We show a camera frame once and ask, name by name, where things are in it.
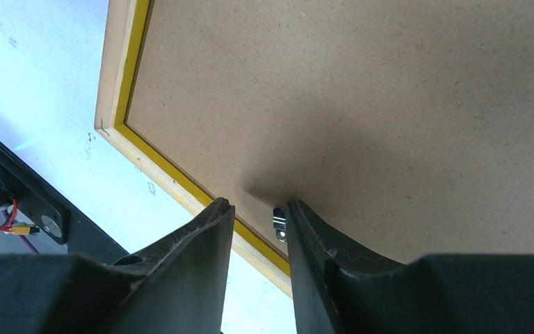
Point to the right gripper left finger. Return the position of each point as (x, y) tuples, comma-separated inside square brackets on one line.
[(175, 285)]

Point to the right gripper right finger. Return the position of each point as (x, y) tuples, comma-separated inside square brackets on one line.
[(340, 286)]

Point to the brown cardboard backing board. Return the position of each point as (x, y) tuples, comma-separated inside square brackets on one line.
[(407, 125)]

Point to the yellow picture frame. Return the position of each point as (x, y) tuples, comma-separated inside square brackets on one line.
[(124, 38)]

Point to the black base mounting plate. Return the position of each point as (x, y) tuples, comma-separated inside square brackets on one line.
[(31, 199)]

